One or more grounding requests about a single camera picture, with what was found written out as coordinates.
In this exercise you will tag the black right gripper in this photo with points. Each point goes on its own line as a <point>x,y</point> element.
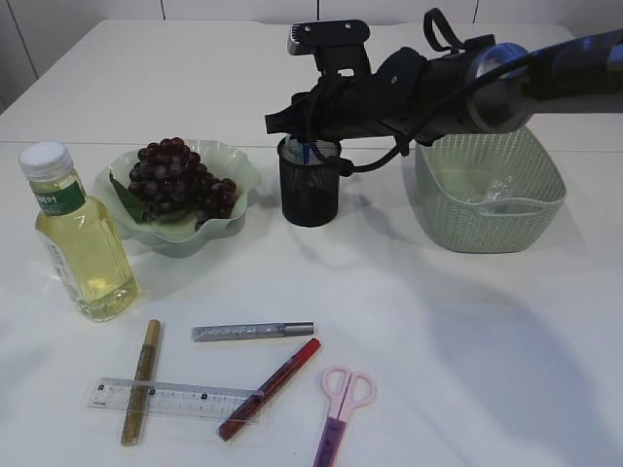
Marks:
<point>347,108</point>

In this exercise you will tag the green woven plastic basket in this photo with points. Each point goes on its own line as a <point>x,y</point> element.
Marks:
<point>444,169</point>

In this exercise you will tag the gold glitter pen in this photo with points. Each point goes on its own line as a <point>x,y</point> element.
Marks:
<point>139,391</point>

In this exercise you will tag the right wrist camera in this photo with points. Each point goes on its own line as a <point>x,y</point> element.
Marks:
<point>336,45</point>

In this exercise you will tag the clear plastic ruler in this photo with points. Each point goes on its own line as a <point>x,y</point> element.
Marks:
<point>168,399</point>

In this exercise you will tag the silver glitter pen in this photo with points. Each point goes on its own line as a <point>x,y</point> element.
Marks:
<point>256,331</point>

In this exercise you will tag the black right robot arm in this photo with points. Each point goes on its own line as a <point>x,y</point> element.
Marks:
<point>494,90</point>

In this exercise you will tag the red marker pen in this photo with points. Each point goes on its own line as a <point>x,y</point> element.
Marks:
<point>256,402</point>

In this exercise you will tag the red artificial grape bunch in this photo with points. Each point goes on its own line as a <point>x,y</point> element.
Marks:
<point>168,181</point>

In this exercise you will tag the pink handled scissors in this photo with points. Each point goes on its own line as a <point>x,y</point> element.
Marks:
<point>346,391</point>

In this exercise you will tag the yellow liquid plastic bottle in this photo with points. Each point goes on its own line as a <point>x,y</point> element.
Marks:
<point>77,231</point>

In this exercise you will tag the green wavy plastic plate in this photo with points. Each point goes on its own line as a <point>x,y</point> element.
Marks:
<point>222,160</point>

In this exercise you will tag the blue handled scissors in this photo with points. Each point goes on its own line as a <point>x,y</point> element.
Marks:
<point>299,152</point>

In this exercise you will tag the black mesh pen holder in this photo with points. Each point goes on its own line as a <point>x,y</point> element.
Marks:
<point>309,193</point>

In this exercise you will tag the clear plastic sheet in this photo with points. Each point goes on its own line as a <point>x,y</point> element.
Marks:
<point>489,190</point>

